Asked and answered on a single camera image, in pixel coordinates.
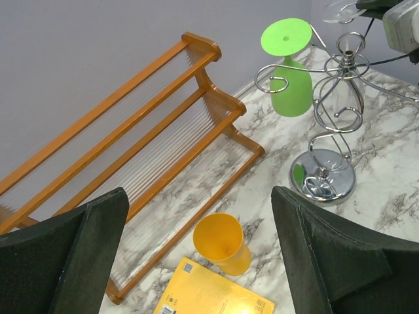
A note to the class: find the wooden shelf rack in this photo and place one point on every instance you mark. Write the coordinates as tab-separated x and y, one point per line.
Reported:
167	137

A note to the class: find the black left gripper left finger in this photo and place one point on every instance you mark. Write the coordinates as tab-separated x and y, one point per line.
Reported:
63	264

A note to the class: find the yellow book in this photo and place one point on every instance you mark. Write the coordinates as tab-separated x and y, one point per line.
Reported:
196	289

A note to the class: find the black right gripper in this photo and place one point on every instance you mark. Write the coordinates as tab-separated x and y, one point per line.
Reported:
375	8

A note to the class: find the yellow plastic wine glass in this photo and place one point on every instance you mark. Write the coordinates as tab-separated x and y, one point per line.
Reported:
219	238

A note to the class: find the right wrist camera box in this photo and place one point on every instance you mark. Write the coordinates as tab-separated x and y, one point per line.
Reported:
401	26

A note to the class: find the clear champagne flute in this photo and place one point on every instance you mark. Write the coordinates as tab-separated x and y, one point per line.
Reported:
341	12

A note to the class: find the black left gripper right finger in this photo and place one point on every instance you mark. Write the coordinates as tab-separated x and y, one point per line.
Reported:
334	265

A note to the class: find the green plastic wine glass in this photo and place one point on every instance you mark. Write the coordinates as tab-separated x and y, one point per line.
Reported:
291	85

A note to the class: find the chrome wine glass rack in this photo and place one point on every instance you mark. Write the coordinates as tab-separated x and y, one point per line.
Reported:
324	174

